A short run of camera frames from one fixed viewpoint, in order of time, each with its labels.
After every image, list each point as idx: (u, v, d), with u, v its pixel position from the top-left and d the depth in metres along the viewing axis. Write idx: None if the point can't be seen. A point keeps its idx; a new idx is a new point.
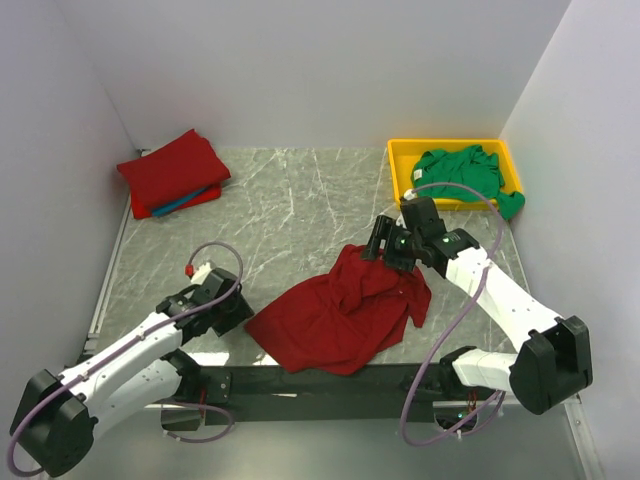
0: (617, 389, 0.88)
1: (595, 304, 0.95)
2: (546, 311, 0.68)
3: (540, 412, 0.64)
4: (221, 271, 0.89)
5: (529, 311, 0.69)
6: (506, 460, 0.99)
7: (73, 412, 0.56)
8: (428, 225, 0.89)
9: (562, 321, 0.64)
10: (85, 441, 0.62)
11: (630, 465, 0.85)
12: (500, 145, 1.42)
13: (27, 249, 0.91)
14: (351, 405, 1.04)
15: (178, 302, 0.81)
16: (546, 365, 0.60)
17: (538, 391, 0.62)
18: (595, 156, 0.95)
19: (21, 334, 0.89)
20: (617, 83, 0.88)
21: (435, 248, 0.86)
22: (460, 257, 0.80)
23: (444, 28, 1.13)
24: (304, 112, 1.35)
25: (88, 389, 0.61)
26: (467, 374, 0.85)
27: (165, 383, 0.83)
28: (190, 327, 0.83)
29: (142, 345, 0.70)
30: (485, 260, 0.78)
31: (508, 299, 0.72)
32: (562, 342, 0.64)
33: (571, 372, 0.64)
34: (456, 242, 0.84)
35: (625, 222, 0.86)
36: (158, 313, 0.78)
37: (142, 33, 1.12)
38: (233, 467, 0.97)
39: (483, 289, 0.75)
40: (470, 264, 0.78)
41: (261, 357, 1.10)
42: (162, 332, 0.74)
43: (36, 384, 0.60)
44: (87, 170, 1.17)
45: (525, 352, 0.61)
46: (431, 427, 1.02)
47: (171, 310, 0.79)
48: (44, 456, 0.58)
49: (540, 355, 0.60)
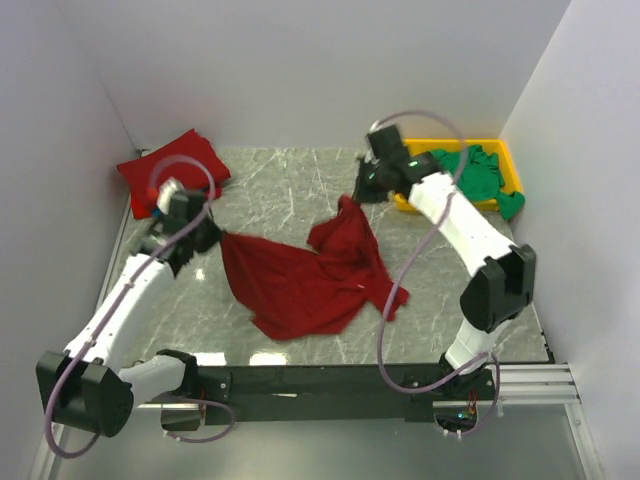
0: (617, 389, 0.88)
1: (595, 303, 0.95)
2: (503, 241, 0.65)
3: (483, 328, 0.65)
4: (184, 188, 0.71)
5: (486, 238, 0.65)
6: (506, 460, 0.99)
7: (100, 375, 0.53)
8: (395, 151, 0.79)
9: (514, 248, 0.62)
10: (126, 396, 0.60)
11: (629, 465, 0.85)
12: (500, 145, 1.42)
13: (27, 249, 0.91)
14: (352, 406, 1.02)
15: (153, 237, 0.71)
16: (496, 290, 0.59)
17: (485, 312, 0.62)
18: (595, 155, 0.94)
19: (20, 335, 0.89)
20: (617, 82, 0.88)
21: (400, 171, 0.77)
22: (426, 183, 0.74)
23: (445, 26, 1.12)
24: (304, 112, 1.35)
25: (102, 352, 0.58)
26: (457, 357, 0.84)
27: (171, 370, 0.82)
28: (176, 255, 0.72)
29: (135, 292, 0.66)
30: (450, 186, 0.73)
31: (467, 224, 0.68)
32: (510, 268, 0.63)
33: (516, 293, 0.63)
34: (423, 166, 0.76)
35: (625, 223, 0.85)
36: (135, 257, 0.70)
37: (141, 31, 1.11)
38: (234, 467, 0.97)
39: (446, 216, 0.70)
40: (434, 190, 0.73)
41: (254, 356, 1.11)
42: (149, 271, 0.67)
43: (46, 366, 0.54)
44: (86, 170, 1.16)
45: (480, 279, 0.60)
46: (431, 428, 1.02)
47: (149, 248, 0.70)
48: (93, 423, 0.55)
49: (489, 281, 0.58)
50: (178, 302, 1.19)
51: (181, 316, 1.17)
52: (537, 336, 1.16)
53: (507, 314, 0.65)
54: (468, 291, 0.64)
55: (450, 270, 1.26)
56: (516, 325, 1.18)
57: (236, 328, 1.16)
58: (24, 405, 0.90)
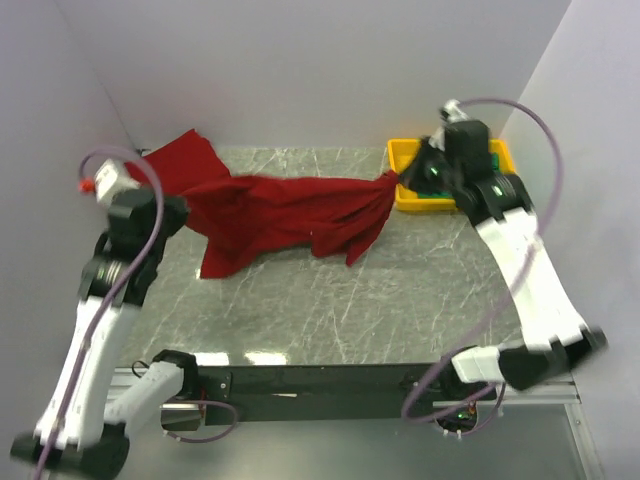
0: (616, 389, 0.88)
1: (595, 303, 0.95)
2: (576, 317, 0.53)
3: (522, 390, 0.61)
4: (129, 192, 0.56)
5: (558, 314, 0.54)
6: (506, 460, 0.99)
7: (79, 453, 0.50)
8: (477, 164, 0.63)
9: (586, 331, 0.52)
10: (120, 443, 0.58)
11: (630, 465, 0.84)
12: (500, 145, 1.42)
13: (27, 249, 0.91)
14: (350, 405, 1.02)
15: (102, 272, 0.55)
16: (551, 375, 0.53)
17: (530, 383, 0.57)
18: (595, 155, 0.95)
19: (20, 335, 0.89)
20: (616, 82, 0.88)
21: (477, 192, 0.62)
22: (508, 223, 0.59)
23: (445, 27, 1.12)
24: (304, 112, 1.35)
25: (73, 433, 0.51)
26: (464, 370, 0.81)
27: (169, 381, 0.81)
28: (132, 286, 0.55)
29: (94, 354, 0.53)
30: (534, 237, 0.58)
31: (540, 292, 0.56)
32: None
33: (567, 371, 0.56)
34: (507, 197, 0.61)
35: (624, 222, 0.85)
36: (85, 302, 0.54)
37: (141, 32, 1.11)
38: (234, 467, 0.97)
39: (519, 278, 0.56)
40: (514, 236, 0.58)
41: (253, 356, 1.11)
42: (104, 322, 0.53)
43: (22, 451, 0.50)
44: (86, 170, 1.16)
45: (540, 359, 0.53)
46: (432, 427, 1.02)
47: (98, 288, 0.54)
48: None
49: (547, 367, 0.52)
50: (178, 302, 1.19)
51: (181, 316, 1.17)
52: None
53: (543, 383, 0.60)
54: (521, 356, 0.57)
55: (450, 270, 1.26)
56: (517, 326, 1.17)
57: (236, 328, 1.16)
58: (24, 406, 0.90)
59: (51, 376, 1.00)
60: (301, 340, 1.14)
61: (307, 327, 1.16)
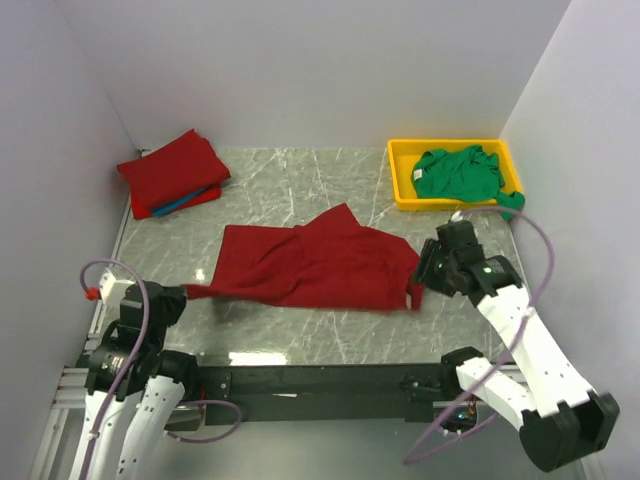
0: (615, 388, 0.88)
1: (595, 303, 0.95)
2: (579, 381, 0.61)
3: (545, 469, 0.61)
4: (130, 295, 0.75)
5: (562, 379, 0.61)
6: (506, 460, 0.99)
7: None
8: (467, 250, 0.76)
9: (594, 395, 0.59)
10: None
11: (629, 466, 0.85)
12: (500, 145, 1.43)
13: (28, 250, 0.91)
14: (351, 405, 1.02)
15: (105, 366, 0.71)
16: (568, 440, 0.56)
17: (552, 457, 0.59)
18: (595, 155, 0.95)
19: (20, 335, 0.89)
20: (616, 83, 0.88)
21: (472, 274, 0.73)
22: (500, 296, 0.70)
23: (445, 27, 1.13)
24: (304, 112, 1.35)
25: None
26: (467, 380, 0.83)
27: (167, 406, 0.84)
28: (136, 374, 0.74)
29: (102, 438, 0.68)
30: (526, 306, 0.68)
31: (541, 359, 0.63)
32: (586, 416, 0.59)
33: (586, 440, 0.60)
34: (498, 274, 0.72)
35: (625, 223, 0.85)
36: (93, 394, 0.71)
37: (141, 32, 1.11)
38: (234, 468, 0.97)
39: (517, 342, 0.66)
40: (507, 306, 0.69)
41: (251, 355, 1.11)
42: (110, 413, 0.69)
43: None
44: (87, 171, 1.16)
45: (550, 422, 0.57)
46: (431, 427, 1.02)
47: (104, 381, 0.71)
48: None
49: (561, 434, 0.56)
50: None
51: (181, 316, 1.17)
52: None
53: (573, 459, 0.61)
54: (534, 430, 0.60)
55: None
56: None
57: (236, 327, 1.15)
58: (24, 406, 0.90)
59: (51, 376, 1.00)
60: (301, 340, 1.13)
61: (307, 327, 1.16)
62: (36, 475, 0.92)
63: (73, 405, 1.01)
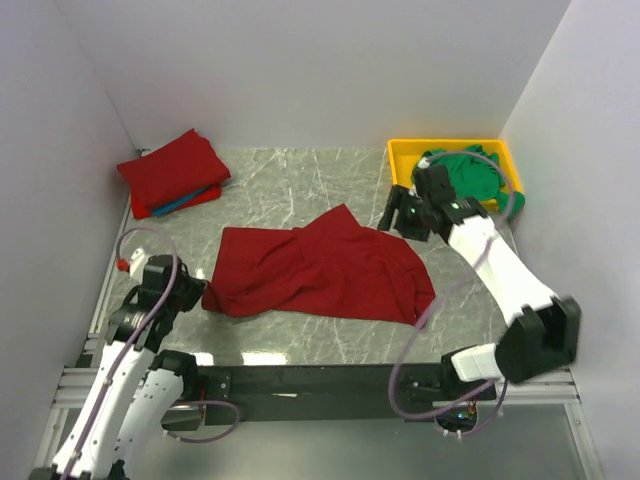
0: (616, 389, 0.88)
1: (595, 303, 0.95)
2: (545, 289, 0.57)
3: (517, 381, 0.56)
4: (157, 259, 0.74)
5: (525, 288, 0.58)
6: (506, 460, 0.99)
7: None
8: (438, 191, 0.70)
9: (557, 299, 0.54)
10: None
11: (630, 466, 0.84)
12: (500, 144, 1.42)
13: (28, 250, 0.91)
14: (352, 405, 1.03)
15: (127, 320, 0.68)
16: (529, 338, 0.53)
17: (518, 361, 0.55)
18: (595, 155, 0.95)
19: (21, 334, 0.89)
20: (616, 83, 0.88)
21: (441, 214, 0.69)
22: (465, 225, 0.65)
23: (445, 26, 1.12)
24: (304, 112, 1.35)
25: (89, 464, 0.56)
26: (464, 367, 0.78)
27: (168, 394, 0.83)
28: (152, 333, 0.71)
29: (115, 389, 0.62)
30: (491, 231, 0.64)
31: (505, 271, 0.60)
32: (549, 321, 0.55)
33: (558, 352, 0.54)
34: (465, 210, 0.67)
35: (625, 223, 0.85)
36: (111, 345, 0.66)
37: (141, 33, 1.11)
38: (233, 467, 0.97)
39: (482, 259, 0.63)
40: (474, 233, 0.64)
41: (246, 356, 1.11)
42: (126, 363, 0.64)
43: None
44: (87, 170, 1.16)
45: (515, 327, 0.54)
46: (430, 426, 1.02)
47: (124, 333, 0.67)
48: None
49: (525, 333, 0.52)
50: None
51: (181, 316, 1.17)
52: None
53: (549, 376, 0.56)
54: (505, 335, 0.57)
55: (450, 270, 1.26)
56: None
57: (236, 327, 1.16)
58: (24, 405, 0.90)
59: (52, 376, 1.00)
60: (301, 340, 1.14)
61: (307, 327, 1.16)
62: None
63: (73, 405, 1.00)
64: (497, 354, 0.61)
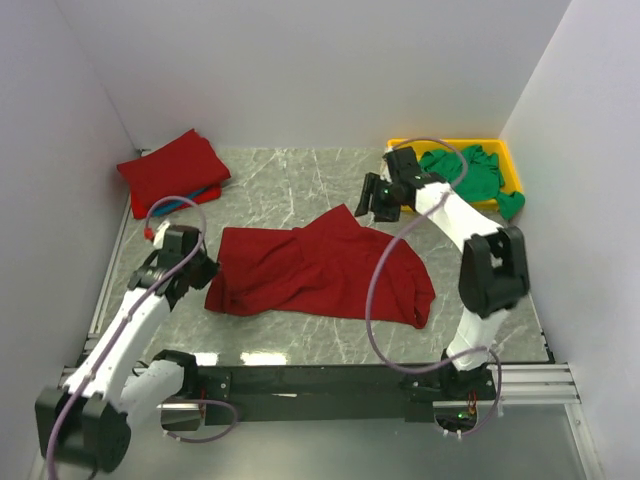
0: (616, 389, 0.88)
1: (595, 303, 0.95)
2: (490, 222, 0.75)
3: (480, 309, 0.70)
4: (179, 225, 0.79)
5: (476, 221, 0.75)
6: (506, 460, 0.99)
7: (99, 409, 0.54)
8: (406, 169, 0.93)
9: (502, 230, 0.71)
10: (121, 428, 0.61)
11: (630, 465, 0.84)
12: (500, 145, 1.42)
13: (27, 250, 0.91)
14: (352, 405, 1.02)
15: (148, 272, 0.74)
16: (485, 262, 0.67)
17: (477, 288, 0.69)
18: (595, 155, 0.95)
19: (21, 334, 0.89)
20: (616, 83, 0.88)
21: (408, 185, 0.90)
22: (427, 188, 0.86)
23: (444, 27, 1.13)
24: (304, 112, 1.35)
25: (102, 386, 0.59)
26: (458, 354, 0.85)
27: (169, 378, 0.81)
28: (172, 288, 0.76)
29: (132, 326, 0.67)
30: (447, 188, 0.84)
31: (459, 212, 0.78)
32: (503, 252, 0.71)
33: (508, 276, 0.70)
34: (426, 179, 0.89)
35: (624, 222, 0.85)
36: (132, 291, 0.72)
37: (141, 32, 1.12)
38: (234, 467, 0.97)
39: (440, 207, 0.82)
40: (433, 192, 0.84)
41: (247, 356, 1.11)
42: (147, 305, 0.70)
43: (47, 400, 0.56)
44: (87, 170, 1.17)
45: (469, 253, 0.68)
46: (430, 427, 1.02)
47: (144, 283, 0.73)
48: (91, 461, 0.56)
49: (478, 254, 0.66)
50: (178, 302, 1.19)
51: (181, 316, 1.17)
52: (538, 335, 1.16)
53: (505, 300, 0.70)
54: (464, 270, 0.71)
55: (450, 270, 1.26)
56: (516, 326, 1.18)
57: (236, 327, 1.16)
58: (24, 405, 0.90)
59: (51, 376, 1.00)
60: (301, 340, 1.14)
61: (307, 327, 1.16)
62: (36, 474, 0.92)
63: None
64: (461, 294, 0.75)
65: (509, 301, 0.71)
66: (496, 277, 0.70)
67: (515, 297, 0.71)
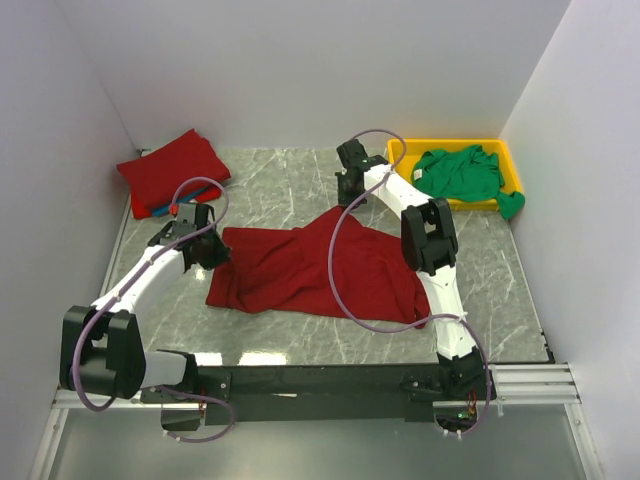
0: (617, 389, 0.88)
1: (596, 303, 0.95)
2: (423, 196, 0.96)
3: (419, 268, 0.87)
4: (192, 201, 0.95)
5: (411, 196, 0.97)
6: (506, 460, 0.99)
7: (125, 323, 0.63)
8: (355, 156, 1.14)
9: (432, 200, 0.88)
10: (139, 360, 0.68)
11: (629, 466, 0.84)
12: (501, 144, 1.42)
13: (27, 251, 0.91)
14: (352, 405, 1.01)
15: (167, 236, 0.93)
16: (417, 226, 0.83)
17: (415, 250, 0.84)
18: (595, 154, 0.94)
19: (21, 334, 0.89)
20: (618, 82, 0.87)
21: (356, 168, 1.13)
22: (373, 171, 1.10)
23: (445, 26, 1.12)
24: (304, 112, 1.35)
25: (128, 305, 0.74)
26: (441, 340, 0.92)
27: (174, 362, 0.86)
28: (188, 252, 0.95)
29: (153, 268, 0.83)
30: (389, 169, 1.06)
31: (399, 190, 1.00)
32: (436, 219, 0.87)
33: (440, 238, 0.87)
34: (372, 162, 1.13)
35: (625, 223, 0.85)
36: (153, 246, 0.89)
37: (140, 33, 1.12)
38: (233, 467, 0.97)
39: (383, 186, 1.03)
40: (378, 173, 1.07)
41: (245, 357, 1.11)
42: (167, 256, 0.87)
43: (74, 318, 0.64)
44: (87, 170, 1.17)
45: (404, 220, 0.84)
46: (431, 427, 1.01)
47: (162, 243, 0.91)
48: (111, 384, 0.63)
49: (413, 221, 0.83)
50: (178, 301, 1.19)
51: (181, 316, 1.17)
52: (538, 335, 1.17)
53: (440, 258, 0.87)
54: (403, 235, 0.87)
55: None
56: (516, 326, 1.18)
57: (236, 327, 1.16)
58: (24, 405, 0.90)
59: (51, 376, 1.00)
60: (300, 340, 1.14)
61: (307, 327, 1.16)
62: (36, 474, 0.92)
63: (73, 405, 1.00)
64: (404, 257, 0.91)
65: (445, 257, 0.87)
66: (429, 241, 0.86)
67: (449, 254, 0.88)
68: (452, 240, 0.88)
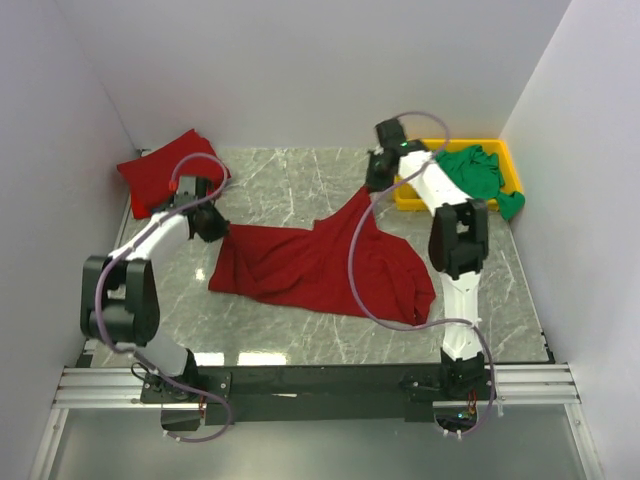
0: (617, 389, 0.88)
1: (596, 302, 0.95)
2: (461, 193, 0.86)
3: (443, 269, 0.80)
4: None
5: (449, 192, 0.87)
6: (506, 460, 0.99)
7: (143, 265, 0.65)
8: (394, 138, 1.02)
9: (469, 200, 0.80)
10: (154, 309, 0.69)
11: (629, 466, 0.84)
12: (501, 145, 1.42)
13: (27, 251, 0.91)
14: (352, 405, 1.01)
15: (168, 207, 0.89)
16: (450, 226, 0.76)
17: (442, 251, 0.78)
18: (595, 154, 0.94)
19: (21, 333, 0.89)
20: (618, 81, 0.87)
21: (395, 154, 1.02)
22: (410, 155, 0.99)
23: (444, 26, 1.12)
24: (304, 112, 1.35)
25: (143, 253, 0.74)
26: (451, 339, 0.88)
27: (176, 357, 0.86)
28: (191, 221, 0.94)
29: (161, 229, 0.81)
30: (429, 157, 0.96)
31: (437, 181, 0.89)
32: (470, 220, 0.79)
33: (471, 242, 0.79)
34: (411, 146, 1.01)
35: (625, 222, 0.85)
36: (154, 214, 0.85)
37: (140, 33, 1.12)
38: (233, 467, 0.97)
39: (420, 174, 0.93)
40: (415, 159, 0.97)
41: (245, 356, 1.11)
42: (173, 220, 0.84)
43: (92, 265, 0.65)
44: (87, 169, 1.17)
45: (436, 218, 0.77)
46: (431, 427, 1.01)
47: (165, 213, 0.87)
48: (131, 325, 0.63)
49: (445, 221, 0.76)
50: (178, 301, 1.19)
51: (181, 316, 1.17)
52: (538, 335, 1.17)
53: (467, 262, 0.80)
54: (432, 233, 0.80)
55: None
56: (516, 326, 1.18)
57: (236, 327, 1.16)
58: (24, 406, 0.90)
59: (51, 376, 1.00)
60: (301, 340, 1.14)
61: (307, 327, 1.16)
62: (36, 474, 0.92)
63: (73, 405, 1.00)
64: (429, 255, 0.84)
65: (472, 263, 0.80)
66: (459, 242, 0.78)
67: (478, 260, 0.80)
68: (485, 246, 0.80)
